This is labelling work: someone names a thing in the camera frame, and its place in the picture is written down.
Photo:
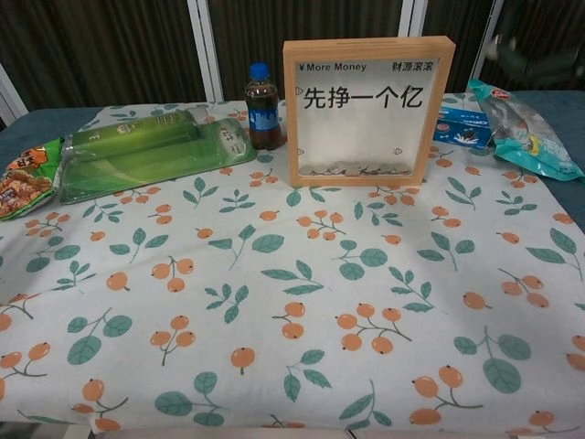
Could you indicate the teal clear snack bag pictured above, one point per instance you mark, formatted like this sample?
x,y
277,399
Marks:
x,y
525,132

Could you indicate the small cola bottle blue cap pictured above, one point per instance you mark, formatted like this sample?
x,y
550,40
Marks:
x,y
263,123

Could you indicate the dark pleated partition screen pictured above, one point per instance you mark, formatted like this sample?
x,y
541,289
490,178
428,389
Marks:
x,y
457,27
256,36
91,46
548,18

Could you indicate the floral leaf and berry tablecloth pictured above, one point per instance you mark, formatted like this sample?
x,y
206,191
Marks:
x,y
274,320

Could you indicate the green plastic tea package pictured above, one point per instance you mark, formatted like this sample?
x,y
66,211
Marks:
x,y
151,155

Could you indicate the wooden frame money box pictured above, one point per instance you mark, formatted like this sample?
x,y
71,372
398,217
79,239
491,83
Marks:
x,y
365,137

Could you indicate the blue Oreo cookie box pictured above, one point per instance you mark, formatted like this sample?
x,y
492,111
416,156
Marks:
x,y
461,128

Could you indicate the green orange snack bag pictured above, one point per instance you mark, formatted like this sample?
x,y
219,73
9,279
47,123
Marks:
x,y
27,183

